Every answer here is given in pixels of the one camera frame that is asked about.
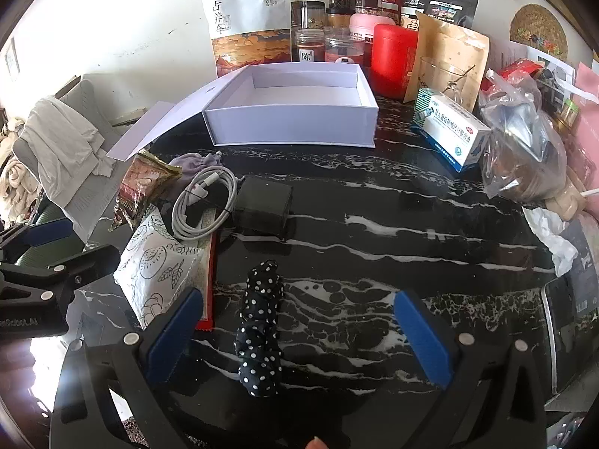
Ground brown snack packet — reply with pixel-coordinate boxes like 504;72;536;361
110;150;183;231

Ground white cable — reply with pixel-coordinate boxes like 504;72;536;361
172;166;238;244

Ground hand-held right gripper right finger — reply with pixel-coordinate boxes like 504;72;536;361
393;290;548;449

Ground spice jar white label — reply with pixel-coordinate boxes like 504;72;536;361
295;28;326;63

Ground lavender drawstring pouch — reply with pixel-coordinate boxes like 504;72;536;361
168;151;225;183

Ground clear plastic bag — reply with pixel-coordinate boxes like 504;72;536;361
477;61;569;202

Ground red canister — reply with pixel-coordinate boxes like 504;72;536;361
371;23;418;101

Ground pink paper bag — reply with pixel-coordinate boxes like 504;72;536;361
564;63;599;183

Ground pink lidded jar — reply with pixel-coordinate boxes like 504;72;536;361
350;13;396;57

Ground grey cloth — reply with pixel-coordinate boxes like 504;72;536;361
13;96;118;209

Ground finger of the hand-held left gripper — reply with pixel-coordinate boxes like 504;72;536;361
0;244;121;306
0;219;76;263

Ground white gift box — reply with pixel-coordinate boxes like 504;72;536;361
107;65;380;160

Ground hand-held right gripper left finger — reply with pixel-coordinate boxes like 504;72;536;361
49;287;216;449

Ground dark jar black lid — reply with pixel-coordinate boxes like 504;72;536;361
290;0;327;31

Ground red white snack packet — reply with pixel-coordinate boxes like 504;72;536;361
194;231;218;330

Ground clear jar red contents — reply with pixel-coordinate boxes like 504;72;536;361
324;27;366;67

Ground white patterned packet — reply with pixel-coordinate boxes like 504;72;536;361
113;206;204;330

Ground kraft paper bag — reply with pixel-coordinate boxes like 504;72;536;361
403;10;490;108

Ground dark phone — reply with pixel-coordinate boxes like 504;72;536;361
540;271;599;396

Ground glass cup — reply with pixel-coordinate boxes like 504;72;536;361
418;56;469;104

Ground red snack bag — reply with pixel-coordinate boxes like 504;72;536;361
496;58;544;89

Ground grey chair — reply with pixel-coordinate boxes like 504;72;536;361
14;77;122;244

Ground black polka-dot hair scrunchie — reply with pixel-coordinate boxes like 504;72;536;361
235;259;285;398

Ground white blue medicine box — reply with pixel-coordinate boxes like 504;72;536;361
412;88;492;172

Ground black foil pouch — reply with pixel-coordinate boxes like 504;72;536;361
401;0;479;29

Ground crumpled white tissue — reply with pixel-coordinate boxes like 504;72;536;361
523;206;581;277

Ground round woven mat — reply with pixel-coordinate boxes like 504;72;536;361
509;3;568;61

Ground large white pouch orange art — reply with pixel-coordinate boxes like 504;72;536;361
200;0;292;79

